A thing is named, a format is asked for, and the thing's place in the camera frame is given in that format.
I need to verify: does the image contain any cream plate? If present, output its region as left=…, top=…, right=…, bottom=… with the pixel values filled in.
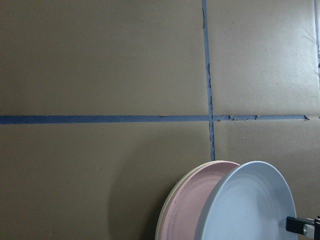
left=154, top=160, right=221, bottom=240

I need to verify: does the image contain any blue plate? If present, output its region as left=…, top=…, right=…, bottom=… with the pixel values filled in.
left=194, top=161, right=298, bottom=240

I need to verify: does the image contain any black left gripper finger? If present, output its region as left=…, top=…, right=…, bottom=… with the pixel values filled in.
left=286, top=215, right=320, bottom=237

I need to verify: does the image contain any pink plate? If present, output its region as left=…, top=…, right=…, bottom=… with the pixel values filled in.
left=157, top=161, right=241, bottom=240

